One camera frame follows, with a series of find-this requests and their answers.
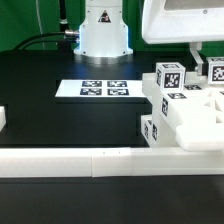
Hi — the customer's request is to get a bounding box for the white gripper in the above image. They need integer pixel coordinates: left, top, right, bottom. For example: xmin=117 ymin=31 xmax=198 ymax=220
xmin=142 ymin=0 xmax=224 ymax=75

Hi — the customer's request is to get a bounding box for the white chair back frame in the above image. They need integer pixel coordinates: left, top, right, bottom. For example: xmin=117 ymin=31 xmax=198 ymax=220
xmin=142 ymin=72 xmax=224 ymax=151

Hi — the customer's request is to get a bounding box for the white front fence bar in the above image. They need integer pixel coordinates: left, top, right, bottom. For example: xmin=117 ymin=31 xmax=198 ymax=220
xmin=0 ymin=147 xmax=224 ymax=178

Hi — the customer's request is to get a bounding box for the white base tag plate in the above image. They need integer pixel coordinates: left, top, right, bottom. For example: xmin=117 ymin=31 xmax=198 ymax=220
xmin=55 ymin=80 xmax=144 ymax=98

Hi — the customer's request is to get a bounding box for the black pole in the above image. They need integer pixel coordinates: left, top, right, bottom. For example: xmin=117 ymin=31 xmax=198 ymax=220
xmin=58 ymin=0 xmax=68 ymax=32

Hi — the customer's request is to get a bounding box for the white left fence piece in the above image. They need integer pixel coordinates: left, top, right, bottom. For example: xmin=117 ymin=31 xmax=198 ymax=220
xmin=0 ymin=106 xmax=6 ymax=132

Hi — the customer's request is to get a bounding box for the black cable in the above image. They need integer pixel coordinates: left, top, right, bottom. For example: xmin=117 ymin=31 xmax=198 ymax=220
xmin=13 ymin=29 xmax=81 ymax=51

